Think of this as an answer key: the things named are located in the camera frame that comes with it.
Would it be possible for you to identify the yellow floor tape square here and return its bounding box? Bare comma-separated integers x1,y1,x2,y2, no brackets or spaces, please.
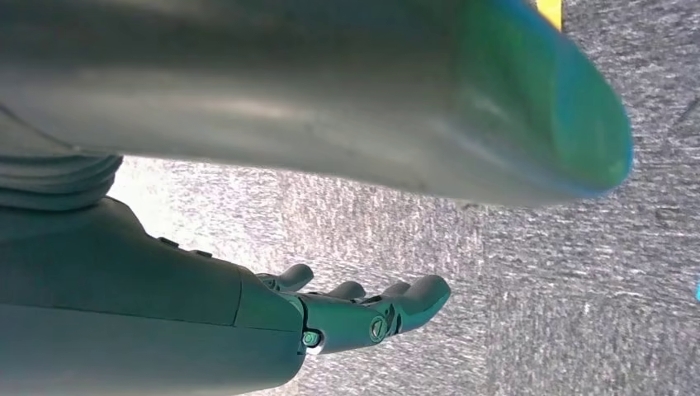
536,0,565,31

